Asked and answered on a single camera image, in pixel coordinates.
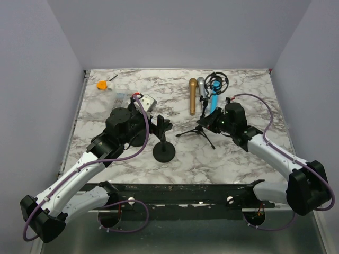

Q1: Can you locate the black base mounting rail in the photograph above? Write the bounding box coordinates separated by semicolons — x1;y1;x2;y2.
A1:
79;182;276;222

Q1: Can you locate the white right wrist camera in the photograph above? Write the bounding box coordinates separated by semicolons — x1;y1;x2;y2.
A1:
226;97;235;104

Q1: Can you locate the black stand holding gold microphone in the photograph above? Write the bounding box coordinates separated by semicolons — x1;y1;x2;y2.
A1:
130;132;146;147

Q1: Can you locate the gold microphone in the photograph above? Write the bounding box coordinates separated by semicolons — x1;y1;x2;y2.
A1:
189;78;197;115

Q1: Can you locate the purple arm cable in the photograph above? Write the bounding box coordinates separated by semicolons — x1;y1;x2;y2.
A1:
22;95;150;242
231;93;336;232

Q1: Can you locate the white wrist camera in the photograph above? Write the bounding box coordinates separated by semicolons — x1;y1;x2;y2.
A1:
129;93;157;113
226;97;235;104

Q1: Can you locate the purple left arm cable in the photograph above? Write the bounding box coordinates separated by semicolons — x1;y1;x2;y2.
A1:
22;95;150;242

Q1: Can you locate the blue foam-head microphone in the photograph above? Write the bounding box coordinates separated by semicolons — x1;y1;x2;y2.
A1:
210;81;220;114

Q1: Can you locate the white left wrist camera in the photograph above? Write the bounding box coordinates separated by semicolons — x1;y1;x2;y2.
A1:
129;93;157;113

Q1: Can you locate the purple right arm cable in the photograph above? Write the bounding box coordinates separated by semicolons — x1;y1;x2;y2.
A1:
231;93;336;232

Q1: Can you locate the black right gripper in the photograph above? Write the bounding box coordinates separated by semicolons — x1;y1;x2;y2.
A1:
199;106;235;134

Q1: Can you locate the black round-base microphone stand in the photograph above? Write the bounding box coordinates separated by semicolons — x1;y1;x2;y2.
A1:
153;123;176;163

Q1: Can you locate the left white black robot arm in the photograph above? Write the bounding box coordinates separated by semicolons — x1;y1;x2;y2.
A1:
20;107;173;243

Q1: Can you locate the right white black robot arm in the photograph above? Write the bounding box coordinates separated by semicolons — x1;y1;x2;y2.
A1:
197;103;331;215

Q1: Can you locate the silver mesh-head microphone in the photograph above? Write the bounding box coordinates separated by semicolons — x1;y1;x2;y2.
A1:
197;77;206;98

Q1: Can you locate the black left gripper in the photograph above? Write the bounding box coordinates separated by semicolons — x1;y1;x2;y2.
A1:
120;99;170;146

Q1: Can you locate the black tripod shock-mount stand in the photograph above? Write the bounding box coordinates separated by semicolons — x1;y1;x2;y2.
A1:
176;72;229;150

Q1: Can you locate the orange round cap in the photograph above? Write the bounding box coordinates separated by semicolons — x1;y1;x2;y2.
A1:
97;80;108;90

